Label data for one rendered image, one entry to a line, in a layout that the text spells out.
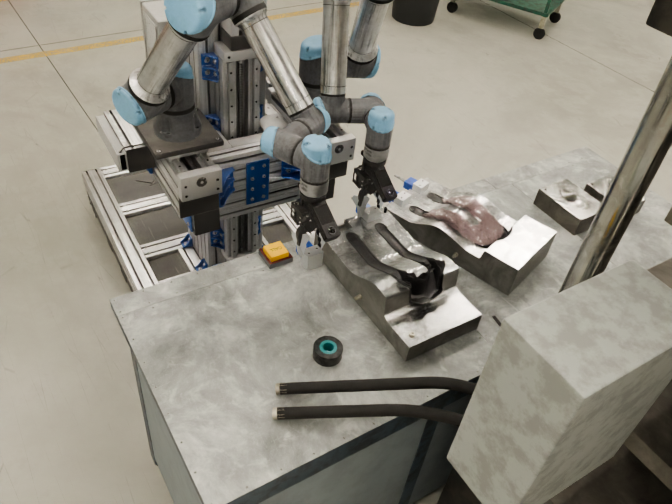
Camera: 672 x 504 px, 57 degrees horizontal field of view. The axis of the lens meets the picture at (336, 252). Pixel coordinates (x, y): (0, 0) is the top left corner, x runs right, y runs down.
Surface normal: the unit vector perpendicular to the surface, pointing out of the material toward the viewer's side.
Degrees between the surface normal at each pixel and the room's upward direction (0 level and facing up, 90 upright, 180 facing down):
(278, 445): 0
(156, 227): 0
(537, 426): 90
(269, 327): 0
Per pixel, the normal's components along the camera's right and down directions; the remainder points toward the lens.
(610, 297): 0.10, -0.74
